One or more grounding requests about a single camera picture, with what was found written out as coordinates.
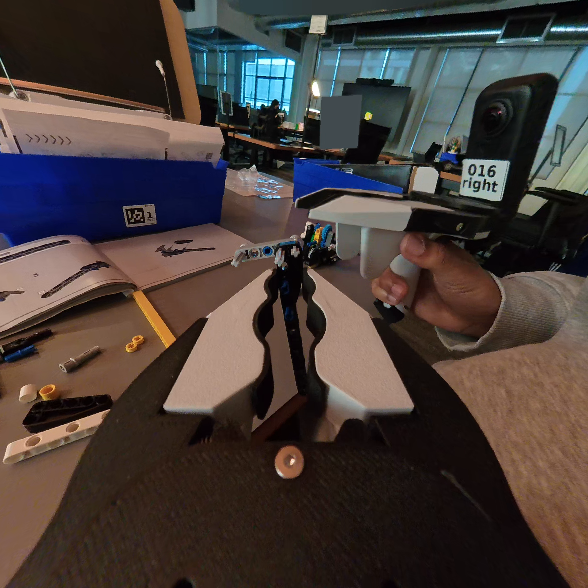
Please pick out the white ceiling sign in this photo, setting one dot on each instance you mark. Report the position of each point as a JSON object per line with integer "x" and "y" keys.
{"x": 318, "y": 24}

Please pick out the black lego beam assembly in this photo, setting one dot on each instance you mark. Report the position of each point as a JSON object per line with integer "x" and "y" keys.
{"x": 290, "y": 321}

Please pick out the long yellow lego beam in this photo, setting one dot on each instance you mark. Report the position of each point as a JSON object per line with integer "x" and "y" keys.
{"x": 154, "y": 319}

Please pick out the white lego beam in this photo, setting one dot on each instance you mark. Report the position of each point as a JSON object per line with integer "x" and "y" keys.
{"x": 50, "y": 436}

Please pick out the thin rod with white tip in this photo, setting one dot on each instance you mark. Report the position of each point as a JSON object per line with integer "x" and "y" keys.
{"x": 163, "y": 87}

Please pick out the blue lego pin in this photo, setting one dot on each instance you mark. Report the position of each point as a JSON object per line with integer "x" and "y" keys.
{"x": 19, "y": 353}

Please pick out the person's right hand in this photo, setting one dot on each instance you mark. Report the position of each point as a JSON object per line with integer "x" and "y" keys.
{"x": 454, "y": 289}

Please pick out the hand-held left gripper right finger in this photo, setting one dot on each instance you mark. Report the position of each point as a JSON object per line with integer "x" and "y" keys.
{"x": 363, "y": 367}

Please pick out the small blue storage bin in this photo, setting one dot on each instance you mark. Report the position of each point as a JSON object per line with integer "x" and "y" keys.
{"x": 330, "y": 181}

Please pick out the thin metal rod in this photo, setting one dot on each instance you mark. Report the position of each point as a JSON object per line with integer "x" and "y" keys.
{"x": 10, "y": 78}

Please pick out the lego instruction booklet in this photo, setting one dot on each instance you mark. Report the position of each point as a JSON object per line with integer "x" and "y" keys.
{"x": 138, "y": 262}

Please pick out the large blue storage bin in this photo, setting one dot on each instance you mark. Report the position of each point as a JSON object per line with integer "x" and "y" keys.
{"x": 69, "y": 193}

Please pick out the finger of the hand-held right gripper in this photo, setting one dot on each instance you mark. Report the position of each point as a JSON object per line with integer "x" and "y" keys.
{"x": 425, "y": 180}
{"x": 363, "y": 212}

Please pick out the grey lego axle pin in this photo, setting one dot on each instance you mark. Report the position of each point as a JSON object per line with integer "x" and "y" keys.
{"x": 80, "y": 359}

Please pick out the clear plastic bags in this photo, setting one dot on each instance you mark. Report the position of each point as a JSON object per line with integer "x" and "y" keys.
{"x": 257, "y": 183}

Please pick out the colourful lego gear model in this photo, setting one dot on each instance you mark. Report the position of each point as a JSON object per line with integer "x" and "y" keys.
{"x": 319, "y": 248}

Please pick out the person's grey sweater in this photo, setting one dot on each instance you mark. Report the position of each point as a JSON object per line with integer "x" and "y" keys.
{"x": 528, "y": 459}

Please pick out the yellow double lego bush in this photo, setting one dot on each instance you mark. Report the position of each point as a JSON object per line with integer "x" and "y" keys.
{"x": 134, "y": 343}

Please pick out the black panel with tan frame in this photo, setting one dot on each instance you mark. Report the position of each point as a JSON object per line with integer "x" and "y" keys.
{"x": 92, "y": 50}

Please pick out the person's right forearm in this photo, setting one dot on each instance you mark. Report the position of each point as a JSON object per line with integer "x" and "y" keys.
{"x": 542, "y": 312}

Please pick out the black bent lego beam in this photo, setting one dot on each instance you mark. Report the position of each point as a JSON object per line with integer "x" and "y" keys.
{"x": 69, "y": 411}

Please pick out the black television screen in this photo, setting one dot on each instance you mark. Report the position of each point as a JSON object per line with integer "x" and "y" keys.
{"x": 381, "y": 115}

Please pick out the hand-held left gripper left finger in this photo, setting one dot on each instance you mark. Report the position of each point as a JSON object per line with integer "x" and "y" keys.
{"x": 216, "y": 367}

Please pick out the white paper bags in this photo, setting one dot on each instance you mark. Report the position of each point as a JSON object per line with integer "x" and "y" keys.
{"x": 115, "y": 133}

